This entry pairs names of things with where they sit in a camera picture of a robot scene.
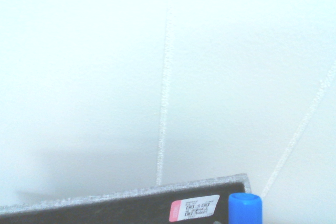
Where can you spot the white marker with blue cap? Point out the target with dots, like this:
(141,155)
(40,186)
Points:
(245,208)

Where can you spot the grey felt pen holder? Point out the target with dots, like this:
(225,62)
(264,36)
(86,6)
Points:
(131,203)

